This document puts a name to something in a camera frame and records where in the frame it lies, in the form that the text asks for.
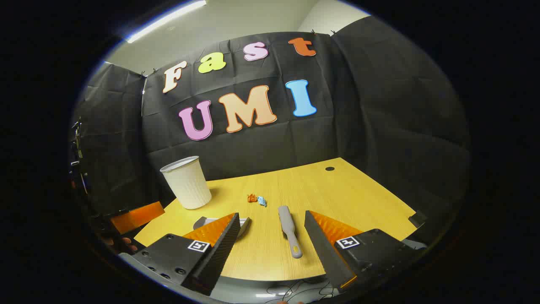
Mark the blue paper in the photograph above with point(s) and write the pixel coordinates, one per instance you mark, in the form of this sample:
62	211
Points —
262	201

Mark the grey dustpan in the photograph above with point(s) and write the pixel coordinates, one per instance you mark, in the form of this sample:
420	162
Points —
202	221

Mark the orange paper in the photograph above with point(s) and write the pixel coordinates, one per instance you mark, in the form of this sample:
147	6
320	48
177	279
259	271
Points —
252	198

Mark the white ribbed garbage bin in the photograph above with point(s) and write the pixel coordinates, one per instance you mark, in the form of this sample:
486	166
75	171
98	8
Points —
187	185

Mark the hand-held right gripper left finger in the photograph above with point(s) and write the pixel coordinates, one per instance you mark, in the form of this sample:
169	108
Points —
219	253

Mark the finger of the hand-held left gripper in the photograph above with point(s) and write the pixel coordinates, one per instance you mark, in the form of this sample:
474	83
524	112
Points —
137	217

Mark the black metal stand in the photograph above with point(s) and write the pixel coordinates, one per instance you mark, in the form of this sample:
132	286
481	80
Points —
77	147

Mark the black desk corner clamp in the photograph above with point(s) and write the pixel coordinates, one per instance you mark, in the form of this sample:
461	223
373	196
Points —
417	219

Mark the grey small broom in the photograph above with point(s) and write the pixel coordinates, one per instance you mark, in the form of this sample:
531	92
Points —
285	217

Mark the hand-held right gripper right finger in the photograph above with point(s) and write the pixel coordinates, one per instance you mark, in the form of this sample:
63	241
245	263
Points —
322	245

